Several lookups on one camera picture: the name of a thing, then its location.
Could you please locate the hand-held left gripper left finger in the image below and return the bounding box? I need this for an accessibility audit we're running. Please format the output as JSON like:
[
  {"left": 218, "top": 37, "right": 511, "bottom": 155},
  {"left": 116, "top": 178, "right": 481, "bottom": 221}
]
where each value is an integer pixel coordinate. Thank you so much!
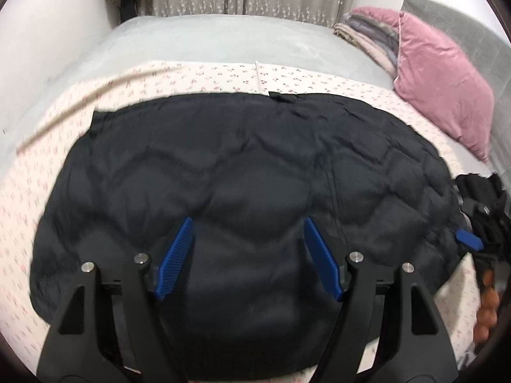
[{"left": 37, "top": 216, "right": 194, "bottom": 383}]

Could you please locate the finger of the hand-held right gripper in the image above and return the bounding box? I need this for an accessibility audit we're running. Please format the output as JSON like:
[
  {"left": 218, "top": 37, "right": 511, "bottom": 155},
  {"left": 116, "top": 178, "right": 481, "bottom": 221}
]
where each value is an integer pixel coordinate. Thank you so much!
[{"left": 456, "top": 201, "right": 511, "bottom": 253}]

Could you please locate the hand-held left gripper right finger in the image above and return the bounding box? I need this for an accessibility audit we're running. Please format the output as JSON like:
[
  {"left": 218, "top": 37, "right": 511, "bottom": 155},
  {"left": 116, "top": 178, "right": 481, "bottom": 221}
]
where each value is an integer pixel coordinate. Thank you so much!
[{"left": 303, "top": 216, "right": 458, "bottom": 383}]

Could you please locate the black quilted puffer jacket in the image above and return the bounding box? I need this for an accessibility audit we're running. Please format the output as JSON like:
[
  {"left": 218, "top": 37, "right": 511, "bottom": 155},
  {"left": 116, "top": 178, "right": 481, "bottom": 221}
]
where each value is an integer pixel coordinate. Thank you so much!
[{"left": 30, "top": 92, "right": 468, "bottom": 381}]

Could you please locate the person's right hand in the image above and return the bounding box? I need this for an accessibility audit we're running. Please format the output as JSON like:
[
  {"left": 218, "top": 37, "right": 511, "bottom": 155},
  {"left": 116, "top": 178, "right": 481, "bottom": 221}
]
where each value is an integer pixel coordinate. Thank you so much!
[{"left": 474, "top": 269, "right": 503, "bottom": 346}]

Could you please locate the black fleece garment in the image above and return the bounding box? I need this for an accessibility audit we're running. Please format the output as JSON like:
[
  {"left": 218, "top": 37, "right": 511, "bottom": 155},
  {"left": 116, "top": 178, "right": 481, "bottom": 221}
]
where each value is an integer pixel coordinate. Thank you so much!
[{"left": 455, "top": 173, "right": 511, "bottom": 224}]

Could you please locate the pink velvet pillow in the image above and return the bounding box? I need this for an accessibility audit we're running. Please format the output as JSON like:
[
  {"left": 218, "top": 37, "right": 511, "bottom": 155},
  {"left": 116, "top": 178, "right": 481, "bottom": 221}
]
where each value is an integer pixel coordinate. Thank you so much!
[{"left": 353, "top": 7, "right": 496, "bottom": 162}]

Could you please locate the cherry print bed sheet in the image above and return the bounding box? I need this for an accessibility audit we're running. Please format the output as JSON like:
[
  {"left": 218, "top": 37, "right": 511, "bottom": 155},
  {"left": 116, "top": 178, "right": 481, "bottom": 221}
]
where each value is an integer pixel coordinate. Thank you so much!
[{"left": 0, "top": 61, "right": 498, "bottom": 372}]

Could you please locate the grey quilted headboard cushion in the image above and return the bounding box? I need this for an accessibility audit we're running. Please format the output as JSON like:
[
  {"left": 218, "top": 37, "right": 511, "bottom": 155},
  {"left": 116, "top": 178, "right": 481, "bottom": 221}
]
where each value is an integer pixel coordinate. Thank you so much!
[{"left": 400, "top": 0, "right": 511, "bottom": 176}]

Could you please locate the grey bed cover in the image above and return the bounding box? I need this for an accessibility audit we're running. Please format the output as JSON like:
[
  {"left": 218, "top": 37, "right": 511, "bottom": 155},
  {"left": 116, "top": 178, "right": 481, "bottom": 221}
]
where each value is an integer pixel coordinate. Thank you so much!
[{"left": 0, "top": 14, "right": 496, "bottom": 176}]

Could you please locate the stack of folded blankets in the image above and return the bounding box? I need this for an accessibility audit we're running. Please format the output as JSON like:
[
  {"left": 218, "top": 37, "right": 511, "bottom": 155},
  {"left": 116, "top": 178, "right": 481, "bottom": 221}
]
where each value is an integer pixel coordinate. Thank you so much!
[{"left": 333, "top": 8, "right": 402, "bottom": 76}]

